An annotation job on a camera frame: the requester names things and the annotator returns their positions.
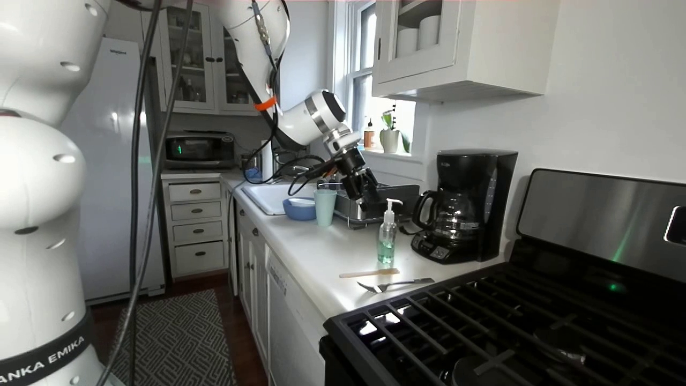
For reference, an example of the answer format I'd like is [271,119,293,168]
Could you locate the white base cabinets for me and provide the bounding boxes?
[231,201,329,386]

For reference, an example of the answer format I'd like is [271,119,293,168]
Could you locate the white glass door cabinet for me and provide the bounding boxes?
[137,0,329,119]

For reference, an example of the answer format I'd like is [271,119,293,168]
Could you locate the white ceramic cup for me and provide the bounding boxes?
[416,15,442,51]
[394,26,420,61]

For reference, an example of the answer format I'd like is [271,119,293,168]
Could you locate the orange soap bottle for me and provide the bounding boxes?
[361,116,379,154]

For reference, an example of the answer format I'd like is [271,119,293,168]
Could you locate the white drawer cabinet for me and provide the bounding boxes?
[161,175,231,283]

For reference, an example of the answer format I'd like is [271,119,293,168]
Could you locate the clear hand sanitizer pump bottle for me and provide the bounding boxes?
[374,197,405,272]

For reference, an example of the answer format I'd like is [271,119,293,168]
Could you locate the metal fork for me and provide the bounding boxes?
[356,276,434,297]

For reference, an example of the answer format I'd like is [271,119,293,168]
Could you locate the white paper towel roll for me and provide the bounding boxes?
[259,141,277,185]

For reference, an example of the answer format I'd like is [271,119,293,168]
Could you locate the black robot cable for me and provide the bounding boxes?
[95,0,197,386]

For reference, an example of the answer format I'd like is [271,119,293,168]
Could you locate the grey patterned rug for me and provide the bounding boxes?
[104,287,238,386]

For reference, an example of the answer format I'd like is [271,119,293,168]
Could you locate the blue bowl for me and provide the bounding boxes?
[280,196,320,223]

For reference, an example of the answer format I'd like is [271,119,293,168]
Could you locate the white wall cabinet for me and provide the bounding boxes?
[371,0,563,103]

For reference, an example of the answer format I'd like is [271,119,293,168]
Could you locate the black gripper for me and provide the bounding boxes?
[327,141,386,223]

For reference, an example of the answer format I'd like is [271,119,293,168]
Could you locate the pale green plastic cup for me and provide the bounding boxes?
[313,182,339,229]

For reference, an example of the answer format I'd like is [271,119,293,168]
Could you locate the black gas stove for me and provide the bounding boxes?
[318,168,686,386]

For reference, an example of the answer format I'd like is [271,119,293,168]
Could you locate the white framed window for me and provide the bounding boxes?
[327,0,430,163]

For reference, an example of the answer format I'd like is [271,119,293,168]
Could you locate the black microwave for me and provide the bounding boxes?
[161,130,238,171]

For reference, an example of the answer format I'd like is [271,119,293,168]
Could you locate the white kitchen sink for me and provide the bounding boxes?
[238,181,320,220]

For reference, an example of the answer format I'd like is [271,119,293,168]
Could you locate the plant in white pot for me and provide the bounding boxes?
[378,106,414,156]

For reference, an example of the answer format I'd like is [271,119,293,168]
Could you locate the black drip coffee maker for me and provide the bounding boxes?
[410,150,519,267]

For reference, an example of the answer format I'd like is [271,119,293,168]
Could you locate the white refrigerator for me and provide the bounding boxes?
[60,35,166,308]

